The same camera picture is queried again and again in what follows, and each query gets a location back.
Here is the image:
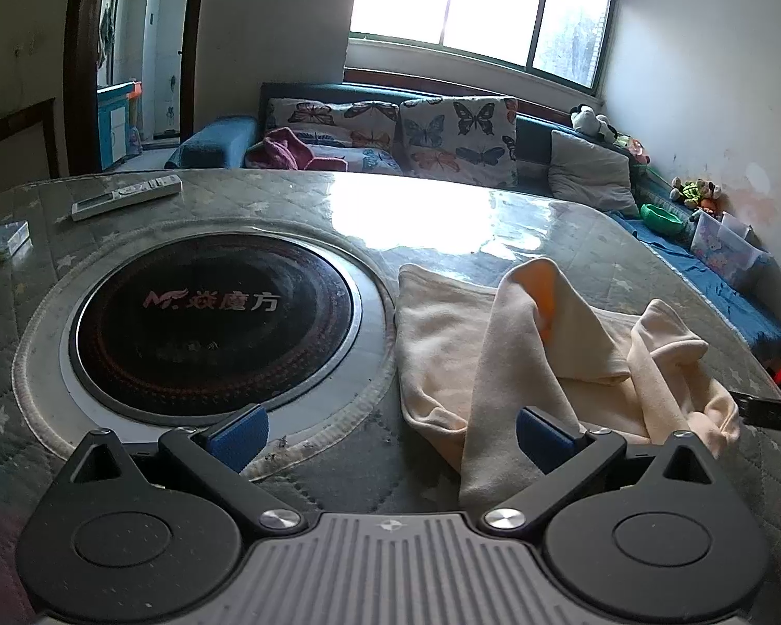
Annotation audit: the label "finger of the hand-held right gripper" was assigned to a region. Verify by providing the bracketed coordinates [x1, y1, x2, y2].
[727, 389, 781, 432]

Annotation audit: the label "dark wooden chair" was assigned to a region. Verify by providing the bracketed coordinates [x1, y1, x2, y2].
[0, 97, 60, 209]

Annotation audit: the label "round black induction cooker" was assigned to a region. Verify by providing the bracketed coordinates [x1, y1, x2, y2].
[65, 231, 366, 427]

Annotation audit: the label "hanging clothes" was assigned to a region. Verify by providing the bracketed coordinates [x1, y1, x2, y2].
[97, 3, 119, 70]

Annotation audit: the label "blue corner sofa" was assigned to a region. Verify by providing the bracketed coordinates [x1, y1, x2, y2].
[165, 81, 781, 366]

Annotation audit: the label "green bowl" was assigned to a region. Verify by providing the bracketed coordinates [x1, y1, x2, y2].
[639, 204, 686, 233]

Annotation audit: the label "blue cabinet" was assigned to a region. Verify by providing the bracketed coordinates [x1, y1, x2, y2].
[97, 78, 145, 171]

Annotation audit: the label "dark wooden door frame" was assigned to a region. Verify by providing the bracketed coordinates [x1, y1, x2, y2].
[64, 0, 210, 177]

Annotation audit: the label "panda plush toy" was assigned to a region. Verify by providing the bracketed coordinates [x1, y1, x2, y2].
[571, 104, 619, 143]

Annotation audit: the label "white remote control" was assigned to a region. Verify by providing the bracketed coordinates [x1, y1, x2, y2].
[71, 174, 184, 222]

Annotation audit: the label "small card box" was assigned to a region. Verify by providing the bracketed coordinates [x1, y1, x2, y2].
[0, 220, 31, 263]

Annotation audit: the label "clear plastic storage box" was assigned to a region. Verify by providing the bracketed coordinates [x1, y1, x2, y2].
[690, 210, 771, 291]

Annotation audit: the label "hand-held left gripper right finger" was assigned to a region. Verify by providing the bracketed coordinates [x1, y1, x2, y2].
[482, 405, 725, 535]

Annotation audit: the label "pink garment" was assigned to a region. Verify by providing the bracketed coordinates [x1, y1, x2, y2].
[246, 127, 350, 171]

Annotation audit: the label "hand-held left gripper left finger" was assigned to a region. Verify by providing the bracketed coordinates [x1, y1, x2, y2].
[58, 404, 304, 532]

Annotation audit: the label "blue sofa cover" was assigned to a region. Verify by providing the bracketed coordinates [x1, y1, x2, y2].
[608, 208, 781, 354]

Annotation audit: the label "window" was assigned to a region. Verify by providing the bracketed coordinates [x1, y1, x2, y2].
[348, 0, 623, 90]

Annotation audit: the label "colourful plush toy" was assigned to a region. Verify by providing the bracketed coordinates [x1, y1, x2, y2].
[615, 135, 652, 168]

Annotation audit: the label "grey pillow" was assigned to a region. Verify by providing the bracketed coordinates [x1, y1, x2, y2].
[547, 129, 639, 212]

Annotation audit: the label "butterfly print pillow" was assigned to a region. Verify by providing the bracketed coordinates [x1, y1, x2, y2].
[264, 97, 402, 147]
[399, 96, 519, 187]
[299, 138, 406, 177]

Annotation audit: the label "cream garment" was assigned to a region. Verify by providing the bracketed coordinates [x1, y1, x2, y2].
[396, 258, 744, 515]

